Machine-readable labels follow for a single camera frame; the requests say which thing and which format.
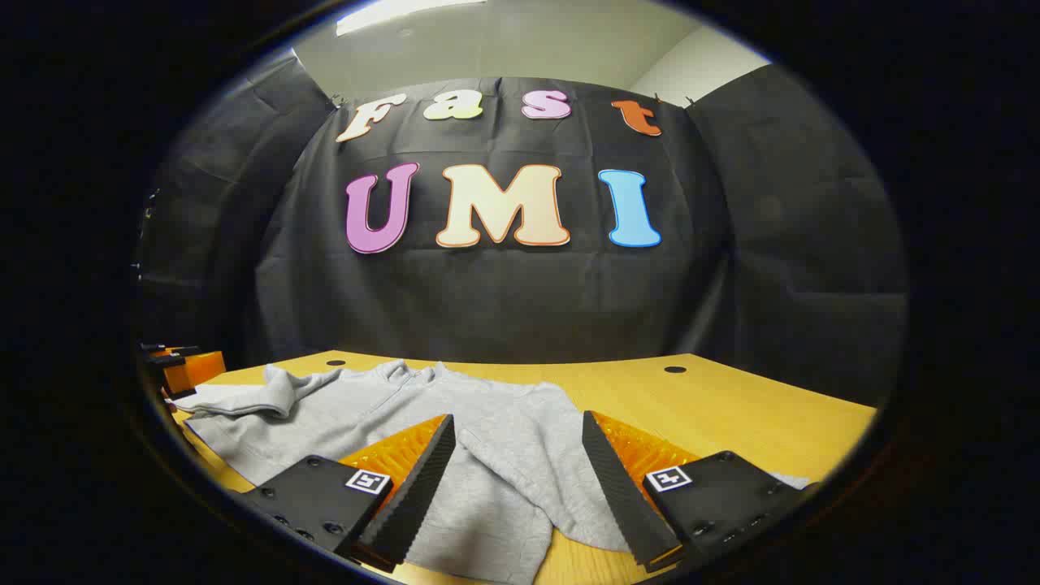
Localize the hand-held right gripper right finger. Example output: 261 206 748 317
581 410 821 570

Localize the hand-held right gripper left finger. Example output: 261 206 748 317
230 413 457 574

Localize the grey sweatshirt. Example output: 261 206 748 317
167 360 813 585

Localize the black backdrop cloth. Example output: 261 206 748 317
134 55 908 407

